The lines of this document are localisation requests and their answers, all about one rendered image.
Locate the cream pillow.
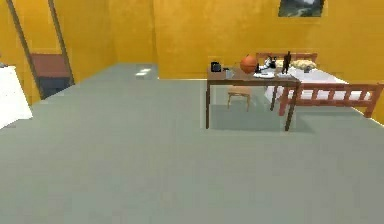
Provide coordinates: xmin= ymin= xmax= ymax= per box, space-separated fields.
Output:
xmin=289 ymin=59 xmax=318 ymax=71

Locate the framed landscape picture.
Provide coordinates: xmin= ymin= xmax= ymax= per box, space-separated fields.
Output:
xmin=277 ymin=0 xmax=326 ymax=19

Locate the white cupboard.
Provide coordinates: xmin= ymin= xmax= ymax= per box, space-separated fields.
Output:
xmin=0 ymin=62 xmax=34 ymax=131

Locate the brown wooden table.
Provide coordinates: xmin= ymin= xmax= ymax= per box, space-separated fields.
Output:
xmin=205 ymin=66 xmax=302 ymax=132

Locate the dark red cabinet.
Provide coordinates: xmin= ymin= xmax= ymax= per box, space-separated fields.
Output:
xmin=29 ymin=52 xmax=75 ymax=100

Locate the white plate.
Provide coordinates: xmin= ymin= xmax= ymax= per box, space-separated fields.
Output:
xmin=252 ymin=72 xmax=276 ymax=80

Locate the light wooden stool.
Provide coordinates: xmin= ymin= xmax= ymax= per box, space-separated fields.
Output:
xmin=227 ymin=85 xmax=253 ymax=113

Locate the red wooden bed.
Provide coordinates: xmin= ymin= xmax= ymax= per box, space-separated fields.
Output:
xmin=255 ymin=51 xmax=384 ymax=119

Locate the dark figurine statue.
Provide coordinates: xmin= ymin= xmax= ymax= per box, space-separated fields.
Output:
xmin=281 ymin=50 xmax=293 ymax=75

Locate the orange basketball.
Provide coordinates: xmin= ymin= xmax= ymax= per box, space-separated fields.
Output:
xmin=239 ymin=54 xmax=259 ymax=75

